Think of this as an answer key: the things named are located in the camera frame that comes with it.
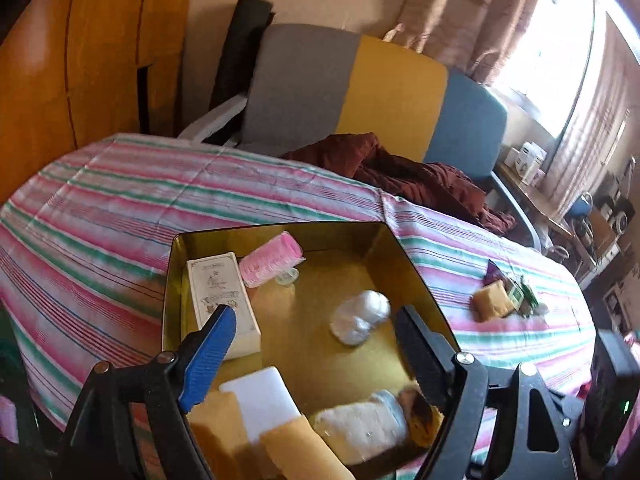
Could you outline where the orange wooden wardrobe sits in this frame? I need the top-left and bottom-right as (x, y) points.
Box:
(0, 0), (201, 206)

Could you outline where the white printed carton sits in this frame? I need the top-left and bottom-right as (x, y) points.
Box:
(505, 142), (546, 186)

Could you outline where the wooden side desk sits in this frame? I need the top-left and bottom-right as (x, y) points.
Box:
(495, 162), (626, 281)

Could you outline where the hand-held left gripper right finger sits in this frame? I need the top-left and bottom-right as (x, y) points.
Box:
(395, 305), (576, 480)

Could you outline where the pink patterned curtain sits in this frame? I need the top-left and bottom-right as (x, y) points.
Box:
(545, 10), (636, 216)
(385, 0), (551, 86)

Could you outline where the yellow sponge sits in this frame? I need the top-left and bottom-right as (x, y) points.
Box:
(472, 281), (516, 322)
(260, 422), (353, 480)
(189, 391), (253, 480)

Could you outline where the black speaker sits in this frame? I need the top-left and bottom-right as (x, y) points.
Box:
(595, 170), (636, 241)

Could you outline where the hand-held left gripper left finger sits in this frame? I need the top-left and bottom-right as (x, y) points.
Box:
(55, 305), (237, 480)

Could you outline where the gold metal tin box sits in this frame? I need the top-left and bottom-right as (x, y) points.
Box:
(161, 221), (462, 480)

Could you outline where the grey yellow blue sofa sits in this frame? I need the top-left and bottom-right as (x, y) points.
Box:
(177, 22), (543, 251)

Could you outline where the pink green striped bed sheet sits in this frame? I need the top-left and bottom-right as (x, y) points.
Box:
(0, 132), (598, 466)

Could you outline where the white towel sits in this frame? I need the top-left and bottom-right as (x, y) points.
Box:
(312, 390), (412, 463)

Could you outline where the dark glass side table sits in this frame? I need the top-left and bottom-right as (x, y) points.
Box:
(0, 310), (56, 480)

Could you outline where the green small carton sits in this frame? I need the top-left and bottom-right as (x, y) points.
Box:
(505, 277), (540, 315)

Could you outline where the black rolled mat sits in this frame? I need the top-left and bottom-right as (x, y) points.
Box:
(210, 0), (275, 111)

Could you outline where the pink hair roller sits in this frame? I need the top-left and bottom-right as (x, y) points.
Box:
(239, 232), (305, 288)

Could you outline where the bright window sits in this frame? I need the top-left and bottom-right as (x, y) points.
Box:
(490, 0), (596, 141)

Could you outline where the white foam block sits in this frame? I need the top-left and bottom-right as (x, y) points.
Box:
(219, 366), (302, 443)

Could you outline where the cream printed carton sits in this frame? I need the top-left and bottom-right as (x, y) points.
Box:
(187, 252), (262, 359)

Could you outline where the maroon cloth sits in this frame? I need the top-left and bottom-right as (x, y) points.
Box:
(282, 132), (516, 235)

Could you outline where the yellow knitted piece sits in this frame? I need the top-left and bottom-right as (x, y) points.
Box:
(400, 385), (445, 448)

